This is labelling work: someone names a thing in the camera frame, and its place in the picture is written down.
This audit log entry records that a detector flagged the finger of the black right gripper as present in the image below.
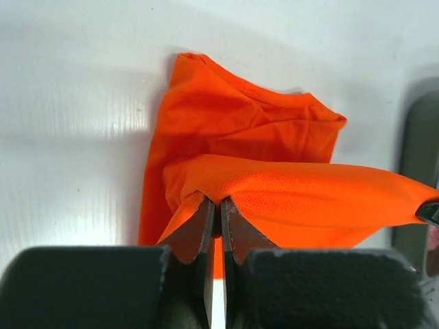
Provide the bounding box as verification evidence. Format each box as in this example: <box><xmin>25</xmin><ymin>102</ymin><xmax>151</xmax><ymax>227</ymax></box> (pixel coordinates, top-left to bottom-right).
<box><xmin>416</xmin><ymin>201</ymin><xmax>439</xmax><ymax>226</ymax></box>

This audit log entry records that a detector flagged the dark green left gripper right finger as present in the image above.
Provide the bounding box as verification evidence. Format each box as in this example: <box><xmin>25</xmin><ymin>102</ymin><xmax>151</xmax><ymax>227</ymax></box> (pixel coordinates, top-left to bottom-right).
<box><xmin>221</xmin><ymin>198</ymin><xmax>438</xmax><ymax>328</ymax></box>

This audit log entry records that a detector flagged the orange t-shirt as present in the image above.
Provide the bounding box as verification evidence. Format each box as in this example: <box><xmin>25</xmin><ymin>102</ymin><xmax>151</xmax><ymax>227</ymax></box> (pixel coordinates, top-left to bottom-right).
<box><xmin>137</xmin><ymin>51</ymin><xmax>439</xmax><ymax>279</ymax></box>

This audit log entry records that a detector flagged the grey-green plastic laundry bin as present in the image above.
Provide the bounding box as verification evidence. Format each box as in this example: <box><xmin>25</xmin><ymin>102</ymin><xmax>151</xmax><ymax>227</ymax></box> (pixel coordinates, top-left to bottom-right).
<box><xmin>392</xmin><ymin>77</ymin><xmax>438</xmax><ymax>278</ymax></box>

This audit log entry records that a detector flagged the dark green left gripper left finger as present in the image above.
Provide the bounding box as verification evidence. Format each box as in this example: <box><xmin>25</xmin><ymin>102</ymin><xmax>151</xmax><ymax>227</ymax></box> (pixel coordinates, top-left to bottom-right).
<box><xmin>1</xmin><ymin>199</ymin><xmax>215</xmax><ymax>328</ymax></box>

